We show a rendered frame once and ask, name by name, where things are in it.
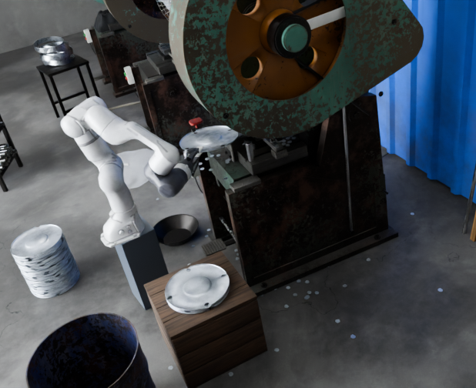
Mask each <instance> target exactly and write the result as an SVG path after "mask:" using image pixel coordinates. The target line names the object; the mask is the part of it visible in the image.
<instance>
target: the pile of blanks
mask: <svg viewBox="0 0 476 388"><path fill-rule="evenodd" d="M12 256H13V255H12ZM13 257H14V259H15V262H16V264H17V265H18V267H19V269H20V270H21V274H22V275H23V276H24V278H25V281H26V282H27V284H28V287H29V289H30V290H31V292H32V294H33V295H34V296H37V297H39V298H51V297H54V296H57V295H61V294H63V293H64V292H66V291H68V290H69V289H71V288H72V287H73V286H74V285H75V284H76V282H77V281H78V279H79V275H80V272H79V268H78V266H77V264H76V262H75V258H74V256H73V254H72V252H71V250H70V248H69V246H68V243H67V242H66V239H65V236H64V234H63V233H62V238H61V239H60V240H59V242H58V243H57V244H56V245H55V246H53V247H52V248H51V249H50V250H48V251H46V252H44V253H42V254H40V255H37V256H33V257H29V258H18V257H16V256H13Z"/></svg>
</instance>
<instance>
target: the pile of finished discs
mask: <svg viewBox="0 0 476 388"><path fill-rule="evenodd" d="M229 290H230V279H229V277H228V275H227V274H226V271H225V270H224V269H222V268H220V267H219V266H216V265H213V264H196V265H193V266H190V267H189V268H188V269H182V270H180V271H179V272H177V273H176V274H175V275H174V276H173V277H172V278H171V279H170V280H169V282H168V283H167V284H166V288H165V297H166V301H167V303H168V304H169V306H170V307H171V308H172V309H174V310H175V311H177V312H179V313H185V314H197V313H203V312H206V311H208V310H210V308H211V309H212V308H214V307H216V306H218V305H219V304H220V303H221V302H222V301H223V300H224V299H225V298H226V296H227V294H228V292H229Z"/></svg>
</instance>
